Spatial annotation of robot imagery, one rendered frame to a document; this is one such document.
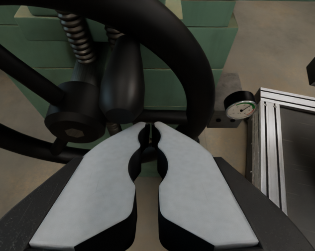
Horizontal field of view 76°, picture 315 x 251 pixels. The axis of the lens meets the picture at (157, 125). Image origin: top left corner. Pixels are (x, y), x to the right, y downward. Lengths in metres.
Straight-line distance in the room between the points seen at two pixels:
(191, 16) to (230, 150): 0.90
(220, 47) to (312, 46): 1.69
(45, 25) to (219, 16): 0.24
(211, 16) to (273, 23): 1.80
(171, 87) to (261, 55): 1.35
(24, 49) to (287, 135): 1.00
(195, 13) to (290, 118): 0.87
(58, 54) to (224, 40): 0.30
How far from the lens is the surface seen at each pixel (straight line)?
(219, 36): 0.38
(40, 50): 0.44
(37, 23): 0.27
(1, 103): 1.56
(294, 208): 0.95
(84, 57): 0.25
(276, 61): 1.76
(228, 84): 0.54
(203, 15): 0.36
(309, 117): 1.19
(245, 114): 0.46
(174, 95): 0.47
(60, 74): 0.47
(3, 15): 0.42
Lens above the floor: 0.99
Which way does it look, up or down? 59 degrees down
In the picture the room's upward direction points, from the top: 2 degrees clockwise
